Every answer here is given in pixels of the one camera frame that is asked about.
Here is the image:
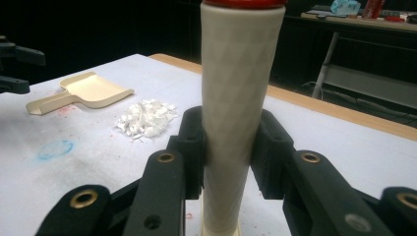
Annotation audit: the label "thin grey cable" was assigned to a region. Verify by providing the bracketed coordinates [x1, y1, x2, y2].
[301, 81, 417, 126]

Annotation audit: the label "white metal stand leg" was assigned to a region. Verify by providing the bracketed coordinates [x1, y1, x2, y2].
[311, 31, 340, 99]

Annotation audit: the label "cream hand brush grey bristles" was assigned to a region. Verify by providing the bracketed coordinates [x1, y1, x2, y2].
[200, 0, 289, 236]

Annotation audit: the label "pile of white paper scraps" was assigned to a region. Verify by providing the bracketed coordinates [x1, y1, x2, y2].
[114, 98, 179, 141]

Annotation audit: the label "grey metal shelf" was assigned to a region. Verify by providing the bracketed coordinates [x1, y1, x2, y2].
[323, 63, 417, 110]

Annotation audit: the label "white table cover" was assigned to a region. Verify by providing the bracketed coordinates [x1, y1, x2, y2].
[0, 53, 417, 236]

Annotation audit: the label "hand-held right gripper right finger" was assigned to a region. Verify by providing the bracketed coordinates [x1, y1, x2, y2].
[250, 108, 296, 201]

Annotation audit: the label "wooden side table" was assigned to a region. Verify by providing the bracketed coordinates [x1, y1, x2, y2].
[300, 11, 417, 32]

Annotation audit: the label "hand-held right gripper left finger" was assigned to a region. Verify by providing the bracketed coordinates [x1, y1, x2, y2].
[166, 105, 207, 201]

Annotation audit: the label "crumpled blue plastic bag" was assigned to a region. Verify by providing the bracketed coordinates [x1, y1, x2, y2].
[329, 0, 362, 16]

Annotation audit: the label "cream plastic dustpan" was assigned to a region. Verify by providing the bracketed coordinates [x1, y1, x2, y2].
[25, 71, 136, 116]

